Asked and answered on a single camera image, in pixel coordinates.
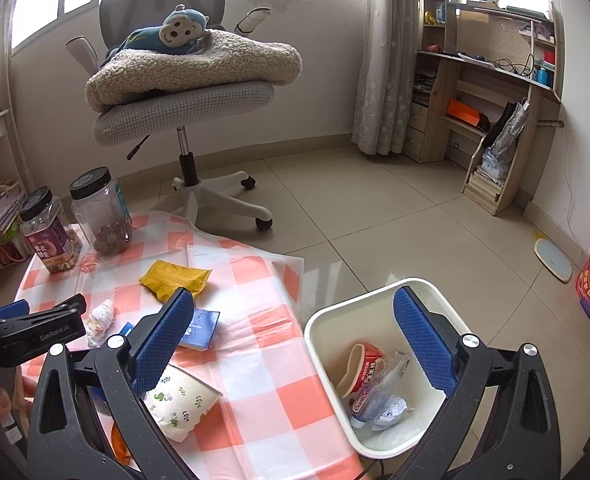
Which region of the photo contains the leaf print paper cup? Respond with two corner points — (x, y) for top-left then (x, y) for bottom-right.
(142, 362), (224, 443)

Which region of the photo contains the light blue floor scale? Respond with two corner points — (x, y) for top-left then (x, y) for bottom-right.
(533, 237), (574, 283)

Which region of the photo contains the blue monkey plush toy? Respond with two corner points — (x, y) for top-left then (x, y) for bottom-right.
(100, 4), (213, 66)

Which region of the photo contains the wooden desk shelf unit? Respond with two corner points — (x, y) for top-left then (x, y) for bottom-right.
(405, 0), (566, 217)

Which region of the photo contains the grey office chair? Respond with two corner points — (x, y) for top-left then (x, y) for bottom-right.
(66, 0), (276, 232)

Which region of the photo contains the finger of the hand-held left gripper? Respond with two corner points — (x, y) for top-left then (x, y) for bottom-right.
(0, 299), (30, 320)
(25, 294), (86, 319)

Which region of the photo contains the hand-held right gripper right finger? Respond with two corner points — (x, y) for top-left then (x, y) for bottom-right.
(393, 286), (562, 480)

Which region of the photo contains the purple label nut jar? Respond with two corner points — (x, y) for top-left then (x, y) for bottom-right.
(19, 186), (83, 275)

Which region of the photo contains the clear jar of dried fruit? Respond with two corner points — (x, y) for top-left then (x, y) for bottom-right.
(69, 167), (134, 256)

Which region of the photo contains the white paper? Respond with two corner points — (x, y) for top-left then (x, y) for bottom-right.
(367, 392), (408, 431)

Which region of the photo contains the yellow snack packet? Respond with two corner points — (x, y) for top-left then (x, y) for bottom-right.
(139, 259), (213, 303)

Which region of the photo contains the beige fleece blanket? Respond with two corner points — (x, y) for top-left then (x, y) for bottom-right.
(85, 27), (303, 113)

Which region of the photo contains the white plastic bin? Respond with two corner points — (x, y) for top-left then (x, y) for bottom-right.
(303, 277), (476, 461)

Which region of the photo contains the clear plastic wrapper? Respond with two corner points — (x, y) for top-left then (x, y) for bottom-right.
(375, 350), (413, 401)

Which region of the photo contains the red instant noodle cup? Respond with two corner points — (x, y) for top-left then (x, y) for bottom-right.
(336, 342), (400, 423)

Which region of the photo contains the black desk cable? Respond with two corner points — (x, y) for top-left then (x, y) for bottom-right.
(492, 52), (538, 78)

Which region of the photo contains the orange box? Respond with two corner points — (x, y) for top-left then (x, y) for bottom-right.
(446, 98), (483, 128)

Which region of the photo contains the orange peel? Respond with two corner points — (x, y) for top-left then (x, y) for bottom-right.
(111, 422), (133, 466)

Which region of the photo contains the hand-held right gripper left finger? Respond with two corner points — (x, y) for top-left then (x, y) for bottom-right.
(27, 287), (198, 480)

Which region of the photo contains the large bay window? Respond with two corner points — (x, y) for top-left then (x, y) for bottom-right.
(10, 0), (370, 51)

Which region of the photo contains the orange checkered tablecloth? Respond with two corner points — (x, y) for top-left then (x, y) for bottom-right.
(14, 210), (370, 480)

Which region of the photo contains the small tissue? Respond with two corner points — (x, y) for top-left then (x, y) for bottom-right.
(86, 299), (116, 348)

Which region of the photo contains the small blue white box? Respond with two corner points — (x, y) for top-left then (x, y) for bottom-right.
(177, 307), (222, 351)

